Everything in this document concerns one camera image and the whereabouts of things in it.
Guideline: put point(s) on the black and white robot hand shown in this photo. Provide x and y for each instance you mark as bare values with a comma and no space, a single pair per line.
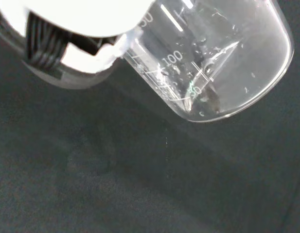
79,14

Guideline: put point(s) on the black scalloped bench cloth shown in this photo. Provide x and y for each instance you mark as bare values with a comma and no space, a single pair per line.
115,182

